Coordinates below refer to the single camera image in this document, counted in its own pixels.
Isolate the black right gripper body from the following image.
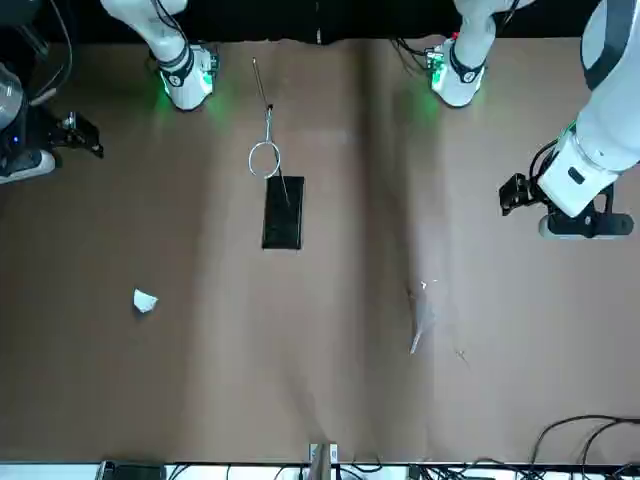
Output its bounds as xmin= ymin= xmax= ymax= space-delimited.
xmin=9 ymin=102 xmax=66 ymax=151

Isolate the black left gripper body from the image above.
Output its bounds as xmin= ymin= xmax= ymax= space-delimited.
xmin=519 ymin=172 xmax=549 ymax=207

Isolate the white filter paper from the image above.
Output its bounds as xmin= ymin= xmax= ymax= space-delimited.
xmin=132 ymin=288 xmax=159 ymax=315

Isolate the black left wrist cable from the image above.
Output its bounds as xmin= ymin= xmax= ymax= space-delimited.
xmin=528 ymin=139 xmax=559 ymax=201

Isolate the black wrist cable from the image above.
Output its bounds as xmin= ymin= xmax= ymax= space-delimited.
xmin=528 ymin=139 xmax=559 ymax=201
xmin=29 ymin=0 xmax=75 ymax=104

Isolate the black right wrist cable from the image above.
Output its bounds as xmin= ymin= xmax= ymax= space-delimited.
xmin=29 ymin=0 xmax=75 ymax=104

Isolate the black left arm base cable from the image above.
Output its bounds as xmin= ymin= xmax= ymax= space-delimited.
xmin=394 ymin=35 xmax=432 ymax=67

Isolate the black looped desk cable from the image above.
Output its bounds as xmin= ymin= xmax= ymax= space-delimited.
xmin=528 ymin=413 xmax=640 ymax=467

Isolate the aluminium frame post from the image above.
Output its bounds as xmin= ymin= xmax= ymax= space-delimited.
xmin=308 ymin=442 xmax=340 ymax=480

